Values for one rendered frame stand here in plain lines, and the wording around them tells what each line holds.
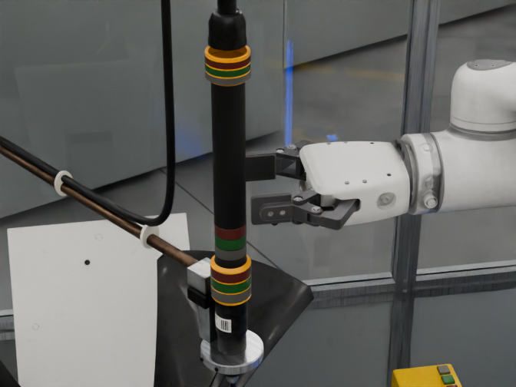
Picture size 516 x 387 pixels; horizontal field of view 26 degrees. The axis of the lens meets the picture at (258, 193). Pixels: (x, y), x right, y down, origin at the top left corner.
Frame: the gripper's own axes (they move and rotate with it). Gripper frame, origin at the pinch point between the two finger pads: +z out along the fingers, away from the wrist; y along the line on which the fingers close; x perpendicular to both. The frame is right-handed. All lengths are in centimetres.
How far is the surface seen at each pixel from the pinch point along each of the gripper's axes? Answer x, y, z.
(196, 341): -30.4, 14.3, 5.2
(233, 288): -10.5, -2.6, 2.8
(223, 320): -15.1, -1.8, 3.9
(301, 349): -80, 70, -20
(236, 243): -5.3, -2.0, 2.4
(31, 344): -42, 32, 27
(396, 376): -58, 35, -28
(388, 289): -67, 70, -37
